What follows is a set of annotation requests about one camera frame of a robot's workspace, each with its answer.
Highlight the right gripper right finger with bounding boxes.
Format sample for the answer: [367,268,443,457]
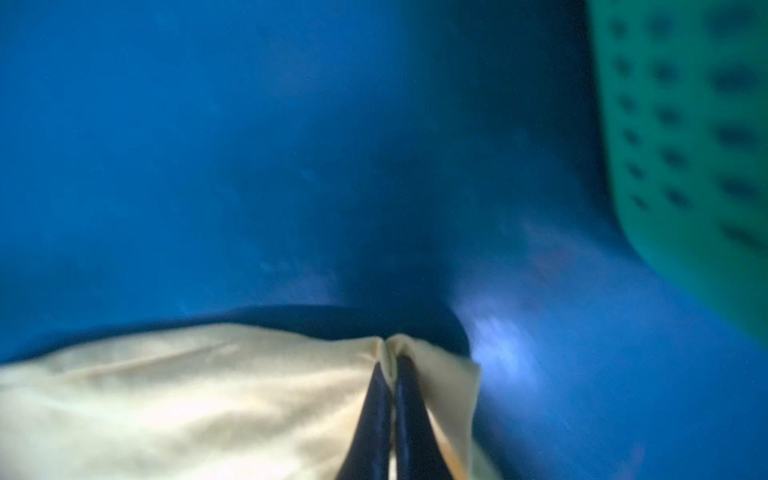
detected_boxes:
[395,355,453,480]

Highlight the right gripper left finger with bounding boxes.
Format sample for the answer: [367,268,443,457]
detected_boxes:
[335,363,392,480]

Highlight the yellow printed t-shirt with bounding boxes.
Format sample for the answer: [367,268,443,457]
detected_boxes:
[1,324,499,479]

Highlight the green plastic laundry basket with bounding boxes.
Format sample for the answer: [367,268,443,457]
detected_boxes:
[587,0,767,342]

